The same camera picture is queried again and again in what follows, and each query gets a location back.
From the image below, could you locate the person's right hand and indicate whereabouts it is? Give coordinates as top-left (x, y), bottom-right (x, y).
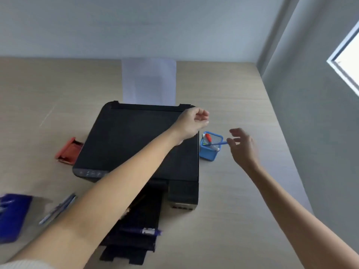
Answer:
top-left (227, 128), bottom-right (261, 172)

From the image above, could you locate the person's left hand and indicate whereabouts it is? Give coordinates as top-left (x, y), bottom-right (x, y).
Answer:
top-left (171, 107), bottom-right (210, 146)

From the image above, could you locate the person's left forearm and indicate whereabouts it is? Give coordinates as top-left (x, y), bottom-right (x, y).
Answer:
top-left (8, 128), bottom-right (183, 269)

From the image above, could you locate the person's right forearm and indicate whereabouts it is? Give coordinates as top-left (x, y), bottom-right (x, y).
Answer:
top-left (249, 162), bottom-right (359, 269)

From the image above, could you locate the blue mesh pen holder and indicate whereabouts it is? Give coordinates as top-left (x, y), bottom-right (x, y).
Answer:
top-left (199, 132), bottom-right (224, 162)

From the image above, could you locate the white paper sheet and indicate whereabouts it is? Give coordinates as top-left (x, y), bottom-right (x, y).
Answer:
top-left (121, 58), bottom-right (177, 106)

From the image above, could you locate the black inkjet printer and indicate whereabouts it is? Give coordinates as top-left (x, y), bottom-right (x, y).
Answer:
top-left (72, 101), bottom-right (200, 265)

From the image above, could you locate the wooden pencil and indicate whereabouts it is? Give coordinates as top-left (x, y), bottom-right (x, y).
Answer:
top-left (120, 194), bottom-right (146, 220)

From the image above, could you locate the purple pen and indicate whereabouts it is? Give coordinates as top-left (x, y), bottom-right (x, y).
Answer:
top-left (121, 227), bottom-right (163, 237)

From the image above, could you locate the red plastic box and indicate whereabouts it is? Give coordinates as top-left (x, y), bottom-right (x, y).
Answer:
top-left (55, 137), bottom-right (84, 165)

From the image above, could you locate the clear blue ballpoint pen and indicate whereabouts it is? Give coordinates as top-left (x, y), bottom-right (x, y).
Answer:
top-left (49, 193), bottom-right (76, 219)
top-left (39, 195), bottom-right (77, 225)

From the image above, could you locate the dark blue box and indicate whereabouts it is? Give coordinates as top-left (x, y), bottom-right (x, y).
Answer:
top-left (0, 193), bottom-right (33, 244)

